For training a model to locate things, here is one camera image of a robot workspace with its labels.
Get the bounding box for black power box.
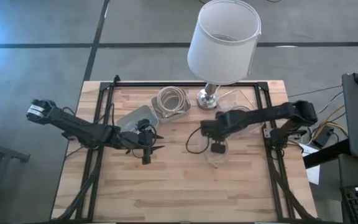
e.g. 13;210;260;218
314;126;335;147

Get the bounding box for white shade silver table lamp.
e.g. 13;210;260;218
186;0;262;111

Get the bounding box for black left wrist camera cable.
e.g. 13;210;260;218
126;123;158;159

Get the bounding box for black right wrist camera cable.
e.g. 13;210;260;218
185;126;213;155

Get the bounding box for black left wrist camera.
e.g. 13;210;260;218
135;119;151;133

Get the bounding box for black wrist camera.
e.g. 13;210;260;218
211;141;226;154
135;119;151;133

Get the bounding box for long white plastic bin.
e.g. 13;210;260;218
116;105;160;133

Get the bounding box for white cable coil with plug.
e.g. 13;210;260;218
202;136;229;169

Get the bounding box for black aluminium rig frame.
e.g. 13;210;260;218
50;74;321;224

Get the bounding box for short white plastic bin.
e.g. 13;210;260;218
150;86;192;124

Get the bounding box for clear plastic container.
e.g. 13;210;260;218
218;89;265;138

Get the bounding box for white paper sheet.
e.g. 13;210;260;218
300;144;321;186

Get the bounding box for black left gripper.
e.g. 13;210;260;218
118;129;166;166

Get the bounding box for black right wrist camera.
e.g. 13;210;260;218
211;141;226;154

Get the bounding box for cream cable coil USB plug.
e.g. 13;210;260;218
157;86;191;118

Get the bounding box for yellow cable bundle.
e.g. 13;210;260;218
311;104;349;141

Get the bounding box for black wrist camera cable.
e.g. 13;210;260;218
126;123;158;159
185;126;213;155

